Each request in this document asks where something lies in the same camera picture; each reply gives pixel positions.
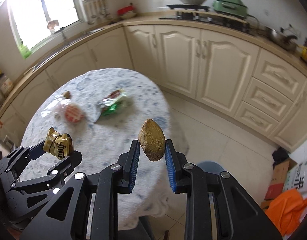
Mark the row of condiment bottles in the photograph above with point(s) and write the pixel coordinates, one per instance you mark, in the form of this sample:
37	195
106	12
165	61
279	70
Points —
306	50

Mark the metal faucet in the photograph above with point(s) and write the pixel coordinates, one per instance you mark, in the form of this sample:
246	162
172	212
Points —
64	36

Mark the green electric pot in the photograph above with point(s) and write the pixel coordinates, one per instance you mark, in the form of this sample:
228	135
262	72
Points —
232	7

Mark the red print plastic bag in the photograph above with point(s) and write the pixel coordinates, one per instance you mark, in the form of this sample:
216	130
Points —
72	113

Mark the cream kitchen cabinets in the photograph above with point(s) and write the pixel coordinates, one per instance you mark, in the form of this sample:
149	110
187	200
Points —
218	67

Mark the gold snack wrapper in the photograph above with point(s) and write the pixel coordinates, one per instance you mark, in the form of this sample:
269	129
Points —
57	145

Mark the green white food wrapper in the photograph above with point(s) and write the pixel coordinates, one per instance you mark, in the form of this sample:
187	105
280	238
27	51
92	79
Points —
111	103

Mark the black gas stove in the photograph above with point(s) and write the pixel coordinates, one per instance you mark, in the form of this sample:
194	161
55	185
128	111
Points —
201	16

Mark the steel wok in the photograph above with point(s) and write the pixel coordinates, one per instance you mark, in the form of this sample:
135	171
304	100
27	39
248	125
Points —
192	1

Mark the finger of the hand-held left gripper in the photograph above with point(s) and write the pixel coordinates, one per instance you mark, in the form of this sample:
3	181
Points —
71	160
36	151

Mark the steel sink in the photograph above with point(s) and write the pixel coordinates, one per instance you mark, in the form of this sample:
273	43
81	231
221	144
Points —
66	45

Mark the hanging kitchen utensil rack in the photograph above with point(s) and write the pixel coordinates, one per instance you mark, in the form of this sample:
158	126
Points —
98	7

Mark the kitchen window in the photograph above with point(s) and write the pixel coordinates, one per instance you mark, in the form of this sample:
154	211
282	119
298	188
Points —
43	5

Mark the red white bowl stack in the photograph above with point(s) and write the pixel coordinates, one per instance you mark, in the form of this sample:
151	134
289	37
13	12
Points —
127	12

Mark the brown cardboard box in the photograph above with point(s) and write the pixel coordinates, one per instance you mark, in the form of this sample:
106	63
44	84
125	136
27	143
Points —
279	177

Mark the black cloth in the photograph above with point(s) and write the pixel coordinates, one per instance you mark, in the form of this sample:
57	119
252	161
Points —
281	156

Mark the green windowsill container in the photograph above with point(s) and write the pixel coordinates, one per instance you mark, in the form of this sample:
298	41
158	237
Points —
24	50

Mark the blue trash bin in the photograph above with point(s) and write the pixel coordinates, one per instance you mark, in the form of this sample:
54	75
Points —
211	166

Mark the orange plastic bag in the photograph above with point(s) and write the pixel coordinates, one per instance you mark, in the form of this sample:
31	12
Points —
288	210

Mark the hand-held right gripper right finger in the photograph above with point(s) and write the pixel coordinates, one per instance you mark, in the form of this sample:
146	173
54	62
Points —
169	170

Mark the large brown fibrous lump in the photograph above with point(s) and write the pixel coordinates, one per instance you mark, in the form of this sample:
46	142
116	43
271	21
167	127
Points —
152	140

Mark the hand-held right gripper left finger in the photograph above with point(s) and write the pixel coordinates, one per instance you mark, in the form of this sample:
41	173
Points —
134	170

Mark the labelled glass jar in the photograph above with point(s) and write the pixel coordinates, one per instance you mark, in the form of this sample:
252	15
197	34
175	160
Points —
6	85

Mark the steel frying pan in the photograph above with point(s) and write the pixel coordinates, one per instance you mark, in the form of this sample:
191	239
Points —
281	37

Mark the small brown fibrous lump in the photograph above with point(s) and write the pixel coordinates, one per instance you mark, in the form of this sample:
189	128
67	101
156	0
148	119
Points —
66	94

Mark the white rice bag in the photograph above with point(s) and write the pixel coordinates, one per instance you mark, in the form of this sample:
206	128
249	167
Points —
297	180

